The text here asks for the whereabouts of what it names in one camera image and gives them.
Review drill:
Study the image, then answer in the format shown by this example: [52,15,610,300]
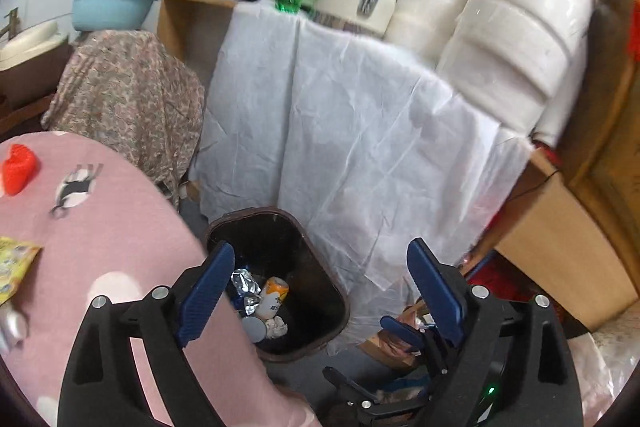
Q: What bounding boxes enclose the cardboard scraps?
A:
[357,302,431,368]

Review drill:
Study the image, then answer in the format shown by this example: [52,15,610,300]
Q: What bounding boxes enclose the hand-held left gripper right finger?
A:
[406,237,583,427]

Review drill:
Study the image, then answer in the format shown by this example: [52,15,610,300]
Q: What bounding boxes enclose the wooden cabinet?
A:
[157,0,238,72]

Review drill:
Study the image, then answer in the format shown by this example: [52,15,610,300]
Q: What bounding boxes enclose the white tissue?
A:
[264,314,290,340]

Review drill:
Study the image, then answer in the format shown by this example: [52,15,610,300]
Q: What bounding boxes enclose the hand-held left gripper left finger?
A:
[57,241,236,427]

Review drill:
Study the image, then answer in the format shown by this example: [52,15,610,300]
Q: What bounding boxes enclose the stack of white foam containers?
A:
[385,0,621,148]

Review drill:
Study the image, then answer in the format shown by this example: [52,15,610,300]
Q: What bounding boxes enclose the white cloth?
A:
[192,0,536,293]

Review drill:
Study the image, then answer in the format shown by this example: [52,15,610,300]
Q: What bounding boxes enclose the dark wooden counter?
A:
[0,94,53,135]

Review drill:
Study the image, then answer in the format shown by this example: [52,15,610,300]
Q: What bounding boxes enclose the white plastic sheet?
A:
[575,317,640,408]

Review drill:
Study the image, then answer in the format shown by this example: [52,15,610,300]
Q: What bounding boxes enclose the red plastic object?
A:
[1,143,41,196]

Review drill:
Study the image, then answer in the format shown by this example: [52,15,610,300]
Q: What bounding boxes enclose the white paper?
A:
[0,307,28,353]

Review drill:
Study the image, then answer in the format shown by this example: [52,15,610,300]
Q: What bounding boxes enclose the pink polka dot tablecloth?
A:
[0,132,321,427]

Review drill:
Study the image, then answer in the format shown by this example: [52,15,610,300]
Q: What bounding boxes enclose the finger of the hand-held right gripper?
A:
[379,314,451,378]
[322,366,441,427]

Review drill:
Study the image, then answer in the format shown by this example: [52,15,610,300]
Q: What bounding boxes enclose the floral cloth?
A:
[41,29,206,210]

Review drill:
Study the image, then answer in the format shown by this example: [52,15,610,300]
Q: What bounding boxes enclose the dark trash bin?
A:
[202,206,351,364]

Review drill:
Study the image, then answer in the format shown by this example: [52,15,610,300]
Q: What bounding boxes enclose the colourful foil snack wrapper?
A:
[230,268,263,314]

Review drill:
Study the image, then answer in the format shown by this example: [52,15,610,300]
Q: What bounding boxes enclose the brown cooker with cream lid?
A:
[0,19,71,108]

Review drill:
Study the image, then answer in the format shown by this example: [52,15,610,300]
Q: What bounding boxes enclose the wooden box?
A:
[492,147,640,333]

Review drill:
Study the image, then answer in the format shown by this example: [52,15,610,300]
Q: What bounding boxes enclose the yellow snack wrapper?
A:
[0,237,43,305]

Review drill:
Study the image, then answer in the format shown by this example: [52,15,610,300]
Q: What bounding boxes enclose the blue plastic basin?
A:
[70,0,162,32]

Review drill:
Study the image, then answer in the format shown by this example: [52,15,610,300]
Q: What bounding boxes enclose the brown board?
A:
[565,0,640,228]

